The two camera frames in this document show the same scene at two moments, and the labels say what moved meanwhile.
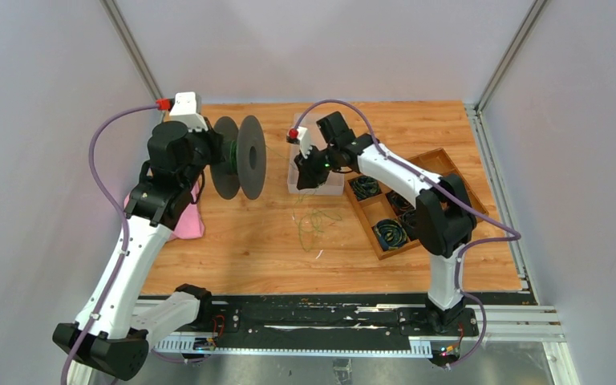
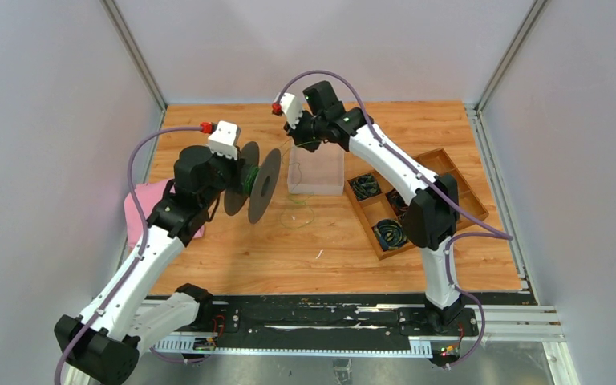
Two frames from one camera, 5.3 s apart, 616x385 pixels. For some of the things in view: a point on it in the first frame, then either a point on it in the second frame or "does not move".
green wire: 309,215 → 249,176
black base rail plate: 314,318 does not move
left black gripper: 214,139 → 236,165
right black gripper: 309,178 → 297,135
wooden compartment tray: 389,220 does not move
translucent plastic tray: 334,184 does not move
